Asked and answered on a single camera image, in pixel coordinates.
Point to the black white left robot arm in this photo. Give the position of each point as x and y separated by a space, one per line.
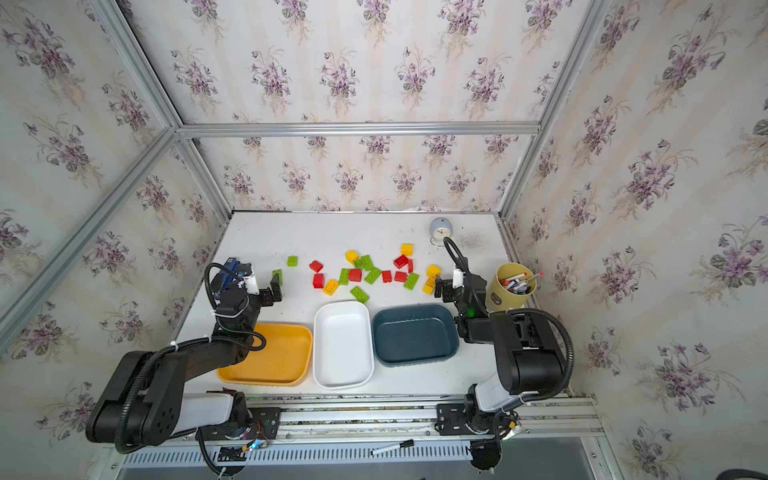
145 403

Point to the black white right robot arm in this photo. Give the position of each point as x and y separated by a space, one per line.
534 354

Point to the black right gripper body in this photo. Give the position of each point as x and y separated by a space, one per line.
447 288

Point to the black marker pen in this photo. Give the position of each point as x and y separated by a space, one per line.
394 447

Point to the yellow lego brick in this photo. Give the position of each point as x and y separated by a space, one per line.
407 249
429 286
352 257
433 271
331 287

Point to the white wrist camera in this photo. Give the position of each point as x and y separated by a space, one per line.
248 280
458 278

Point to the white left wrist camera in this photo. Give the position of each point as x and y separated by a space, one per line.
248 280

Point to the white plastic tray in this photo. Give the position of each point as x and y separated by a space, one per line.
343 355

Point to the yellow pen cup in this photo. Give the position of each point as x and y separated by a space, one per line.
512 287

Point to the small white alarm clock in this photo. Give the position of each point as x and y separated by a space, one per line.
440 228

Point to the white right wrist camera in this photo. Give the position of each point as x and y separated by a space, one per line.
458 278

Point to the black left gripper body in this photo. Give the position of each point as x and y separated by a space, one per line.
267 293

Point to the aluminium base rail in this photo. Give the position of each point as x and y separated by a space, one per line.
338 430

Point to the yellow flat lego brick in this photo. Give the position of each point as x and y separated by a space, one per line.
429 286

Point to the dark teal plastic tray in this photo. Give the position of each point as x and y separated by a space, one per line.
412 335

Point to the yellow plastic tray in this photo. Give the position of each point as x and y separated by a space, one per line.
284 362

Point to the blue stapler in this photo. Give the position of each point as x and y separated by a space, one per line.
229 276

